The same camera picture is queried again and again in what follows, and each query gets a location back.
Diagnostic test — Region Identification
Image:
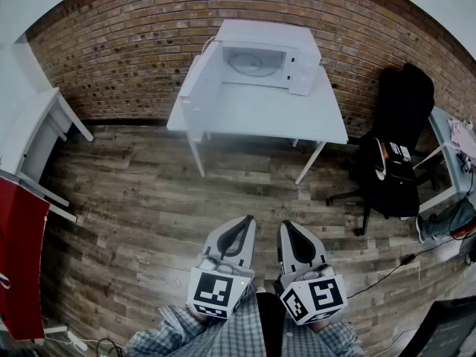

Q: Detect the clear glass plate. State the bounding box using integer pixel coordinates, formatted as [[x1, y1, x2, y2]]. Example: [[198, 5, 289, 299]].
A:
[[228, 51, 279, 77]]

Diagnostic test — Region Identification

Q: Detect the pile of pale cloths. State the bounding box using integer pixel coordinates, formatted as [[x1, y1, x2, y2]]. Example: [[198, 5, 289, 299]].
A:
[[447, 117, 476, 163]]

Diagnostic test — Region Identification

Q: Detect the white microwave oven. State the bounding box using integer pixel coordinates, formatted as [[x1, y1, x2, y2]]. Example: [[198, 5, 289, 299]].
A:
[[178, 19, 324, 134]]

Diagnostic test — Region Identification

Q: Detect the black monitor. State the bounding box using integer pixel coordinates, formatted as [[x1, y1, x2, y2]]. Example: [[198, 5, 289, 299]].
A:
[[398, 297, 476, 357]]

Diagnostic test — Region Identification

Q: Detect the white and orange book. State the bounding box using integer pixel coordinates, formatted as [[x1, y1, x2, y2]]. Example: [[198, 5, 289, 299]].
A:
[[373, 137, 390, 181]]

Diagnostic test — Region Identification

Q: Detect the small black gadget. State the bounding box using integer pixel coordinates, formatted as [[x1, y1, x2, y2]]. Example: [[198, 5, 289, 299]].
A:
[[457, 153, 474, 173]]

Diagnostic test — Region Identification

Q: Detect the person's left forearm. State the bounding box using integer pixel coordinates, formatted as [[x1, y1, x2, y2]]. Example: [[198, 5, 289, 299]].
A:
[[125, 303, 231, 357]]

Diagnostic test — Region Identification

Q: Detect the person's checked shirt torso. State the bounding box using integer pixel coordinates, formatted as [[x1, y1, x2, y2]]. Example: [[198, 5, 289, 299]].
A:
[[219, 283, 267, 357]]

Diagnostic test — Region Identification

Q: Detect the grey desk with white legs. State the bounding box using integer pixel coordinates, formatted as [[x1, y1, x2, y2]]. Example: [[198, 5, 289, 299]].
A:
[[411, 105, 476, 215]]

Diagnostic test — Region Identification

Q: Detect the black flat box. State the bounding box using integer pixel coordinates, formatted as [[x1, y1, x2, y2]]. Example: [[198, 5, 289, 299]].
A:
[[386, 160, 417, 191]]

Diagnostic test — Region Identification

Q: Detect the white table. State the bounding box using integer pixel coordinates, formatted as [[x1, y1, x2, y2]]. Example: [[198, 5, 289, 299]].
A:
[[166, 54, 350, 185]]

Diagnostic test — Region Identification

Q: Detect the white power strip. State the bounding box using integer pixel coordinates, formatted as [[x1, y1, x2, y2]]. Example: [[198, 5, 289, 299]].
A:
[[66, 331, 89, 352]]

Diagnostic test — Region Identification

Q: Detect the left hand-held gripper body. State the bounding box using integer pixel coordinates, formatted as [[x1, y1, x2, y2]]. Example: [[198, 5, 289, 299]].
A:
[[185, 252, 257, 321]]

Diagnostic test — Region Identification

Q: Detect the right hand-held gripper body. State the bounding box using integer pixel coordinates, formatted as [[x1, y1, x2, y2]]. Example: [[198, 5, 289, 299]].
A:
[[278, 263, 350, 327]]

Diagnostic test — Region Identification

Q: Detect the black power adapter cable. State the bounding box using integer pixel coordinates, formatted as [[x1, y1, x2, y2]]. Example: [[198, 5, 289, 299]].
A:
[[345, 232, 476, 300]]

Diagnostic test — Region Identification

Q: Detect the black looped cable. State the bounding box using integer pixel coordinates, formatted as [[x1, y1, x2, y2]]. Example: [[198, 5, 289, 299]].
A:
[[95, 338, 126, 357]]

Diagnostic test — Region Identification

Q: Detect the person's black clothing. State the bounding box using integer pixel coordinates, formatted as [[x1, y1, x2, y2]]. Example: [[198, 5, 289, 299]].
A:
[[255, 292, 288, 357]]

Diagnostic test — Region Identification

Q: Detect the black box with white labels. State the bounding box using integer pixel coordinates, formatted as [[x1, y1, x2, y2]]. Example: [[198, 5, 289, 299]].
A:
[[386, 141, 413, 163]]

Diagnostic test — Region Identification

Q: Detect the black office chair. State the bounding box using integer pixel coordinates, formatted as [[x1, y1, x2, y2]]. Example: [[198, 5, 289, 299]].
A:
[[325, 63, 436, 237]]

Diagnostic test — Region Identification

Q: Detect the white microwave power cord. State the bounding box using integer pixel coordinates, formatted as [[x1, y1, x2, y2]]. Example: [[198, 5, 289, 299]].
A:
[[202, 35, 219, 56]]

